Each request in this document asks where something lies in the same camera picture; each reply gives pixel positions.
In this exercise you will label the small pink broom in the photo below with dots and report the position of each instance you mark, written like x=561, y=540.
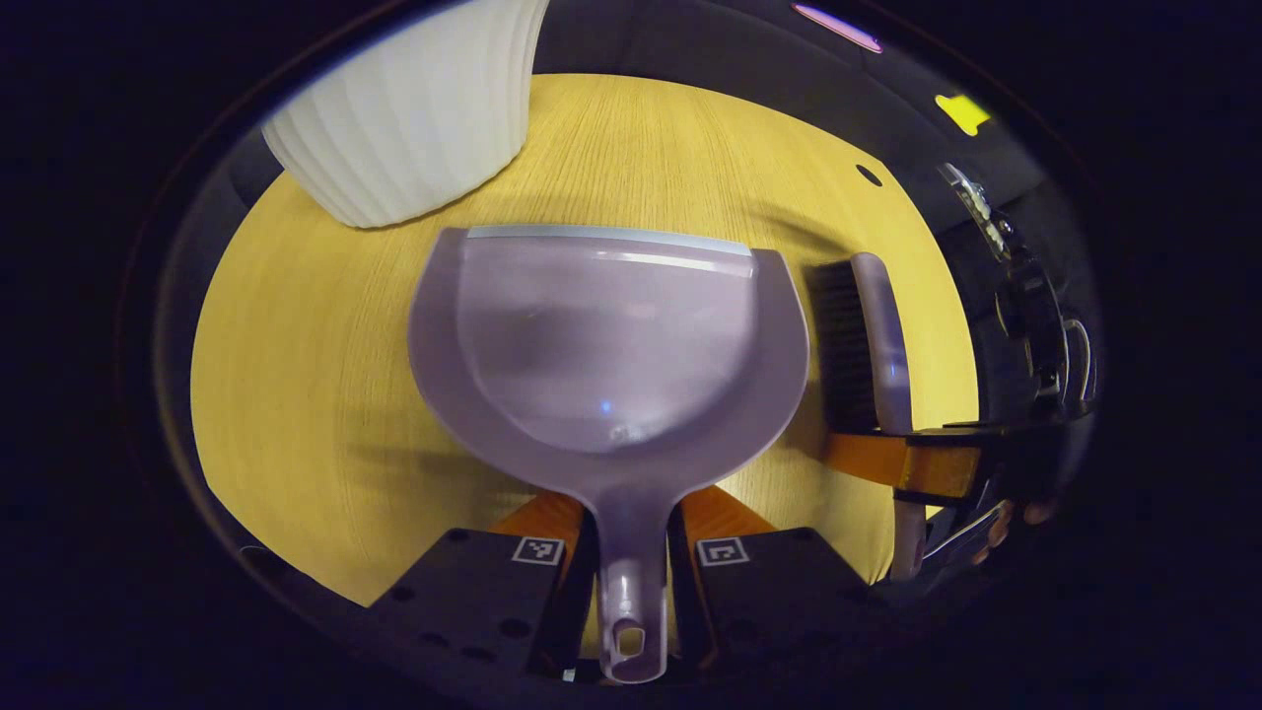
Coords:
x=882, y=335

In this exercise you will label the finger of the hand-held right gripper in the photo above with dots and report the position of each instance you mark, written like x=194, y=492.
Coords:
x=946, y=471

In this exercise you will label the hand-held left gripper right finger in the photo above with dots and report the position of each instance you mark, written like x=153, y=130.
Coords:
x=779, y=592

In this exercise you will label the pink plastic dustpan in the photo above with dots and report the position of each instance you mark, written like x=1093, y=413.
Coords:
x=611, y=335

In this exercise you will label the white ribbed garbage bin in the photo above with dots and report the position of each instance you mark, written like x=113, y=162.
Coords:
x=404, y=108

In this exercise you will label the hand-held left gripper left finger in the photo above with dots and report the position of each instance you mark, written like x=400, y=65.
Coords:
x=473, y=592

